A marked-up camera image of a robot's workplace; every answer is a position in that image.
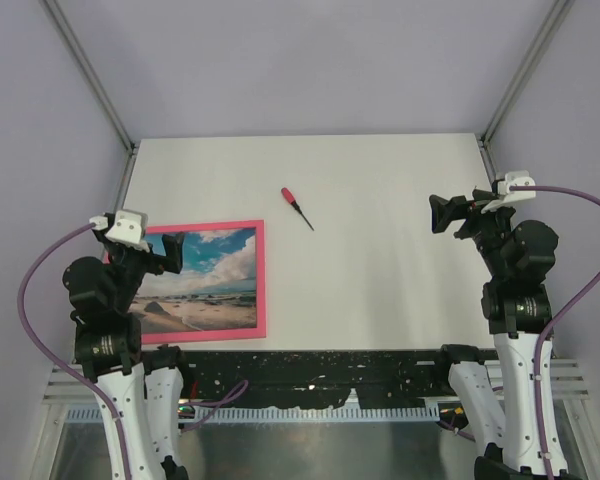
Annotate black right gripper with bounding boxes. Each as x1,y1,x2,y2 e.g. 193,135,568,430
430,189,518,278

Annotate pink picture frame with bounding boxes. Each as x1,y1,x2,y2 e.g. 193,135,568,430
102,218,268,346

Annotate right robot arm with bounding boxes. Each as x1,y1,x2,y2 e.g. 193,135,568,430
429,190,570,479

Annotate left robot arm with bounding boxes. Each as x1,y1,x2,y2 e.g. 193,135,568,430
62,232,194,479

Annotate beach photo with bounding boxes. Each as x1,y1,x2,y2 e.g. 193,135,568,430
130,227,258,334

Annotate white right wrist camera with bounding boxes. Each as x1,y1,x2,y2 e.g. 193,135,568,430
481,170,536,214

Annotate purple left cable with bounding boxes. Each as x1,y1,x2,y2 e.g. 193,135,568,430
17,222,133,480

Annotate slotted cable duct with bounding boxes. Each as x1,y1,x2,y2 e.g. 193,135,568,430
65,404,441,424

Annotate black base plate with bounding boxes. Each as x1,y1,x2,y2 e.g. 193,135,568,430
167,350,452,410

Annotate right aluminium frame post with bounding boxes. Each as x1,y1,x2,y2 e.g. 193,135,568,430
480,0,575,149

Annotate aluminium frame post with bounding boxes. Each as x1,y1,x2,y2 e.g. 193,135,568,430
40,0,135,154
480,0,575,149

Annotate left aluminium frame post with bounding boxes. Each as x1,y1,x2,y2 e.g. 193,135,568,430
40,0,135,154

